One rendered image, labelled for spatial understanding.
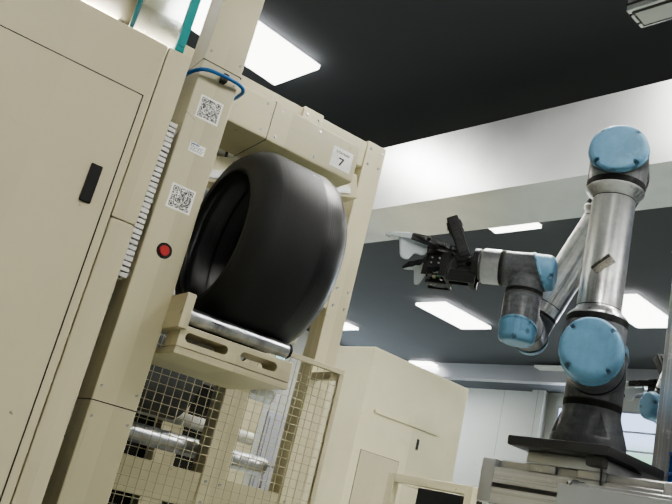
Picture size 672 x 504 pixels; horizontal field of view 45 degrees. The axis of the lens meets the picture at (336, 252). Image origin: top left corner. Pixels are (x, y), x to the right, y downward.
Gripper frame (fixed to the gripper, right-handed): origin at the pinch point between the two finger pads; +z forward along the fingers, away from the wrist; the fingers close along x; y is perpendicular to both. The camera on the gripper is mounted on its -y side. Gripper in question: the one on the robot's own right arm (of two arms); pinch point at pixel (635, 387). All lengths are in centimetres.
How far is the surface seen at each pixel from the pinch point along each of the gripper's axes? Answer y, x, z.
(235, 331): 0, -123, 12
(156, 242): -21, -148, 11
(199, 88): -70, -143, 11
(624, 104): -215, 137, 193
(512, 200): -171, 108, 282
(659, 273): -235, 451, 554
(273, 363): 7, -110, 15
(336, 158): -76, -88, 54
